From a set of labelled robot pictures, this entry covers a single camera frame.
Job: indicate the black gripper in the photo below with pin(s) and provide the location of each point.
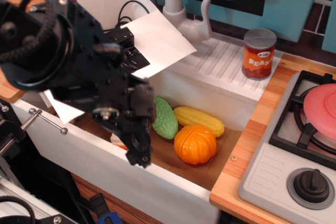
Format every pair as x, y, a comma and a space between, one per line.
91, 73

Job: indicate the white face mask box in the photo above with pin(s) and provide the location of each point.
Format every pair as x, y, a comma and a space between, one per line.
155, 37

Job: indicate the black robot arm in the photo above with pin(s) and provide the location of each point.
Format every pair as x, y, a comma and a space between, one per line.
57, 45

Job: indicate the white orange toy sushi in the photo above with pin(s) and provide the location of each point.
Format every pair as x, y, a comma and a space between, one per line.
115, 140

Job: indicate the green toy bitter gourd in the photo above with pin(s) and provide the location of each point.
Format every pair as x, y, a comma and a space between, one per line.
165, 123

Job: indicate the yellow toy corn cob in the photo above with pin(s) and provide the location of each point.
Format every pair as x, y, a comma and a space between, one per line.
188, 116

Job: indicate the orange toy pumpkin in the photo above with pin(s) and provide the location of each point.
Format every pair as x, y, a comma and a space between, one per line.
195, 144

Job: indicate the white toy sink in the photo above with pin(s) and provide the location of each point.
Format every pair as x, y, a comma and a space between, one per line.
169, 190

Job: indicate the silver towel bar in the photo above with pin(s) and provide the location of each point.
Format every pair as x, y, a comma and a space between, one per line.
34, 114

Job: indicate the grey toy stove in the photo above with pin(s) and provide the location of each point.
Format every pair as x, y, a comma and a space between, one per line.
265, 181

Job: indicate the orange beans can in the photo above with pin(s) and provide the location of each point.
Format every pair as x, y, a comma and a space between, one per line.
259, 46

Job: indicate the black stove grate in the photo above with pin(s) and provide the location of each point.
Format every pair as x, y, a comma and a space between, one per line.
293, 131

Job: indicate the black stove knob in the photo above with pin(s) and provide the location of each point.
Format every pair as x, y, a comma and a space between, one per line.
311, 188

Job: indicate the pink pot lid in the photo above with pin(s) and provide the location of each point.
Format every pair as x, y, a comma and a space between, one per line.
319, 108

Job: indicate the blue black clamp handle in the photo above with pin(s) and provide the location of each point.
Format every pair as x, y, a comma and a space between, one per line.
103, 212

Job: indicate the black camera in box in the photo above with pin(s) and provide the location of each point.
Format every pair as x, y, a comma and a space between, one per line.
134, 60

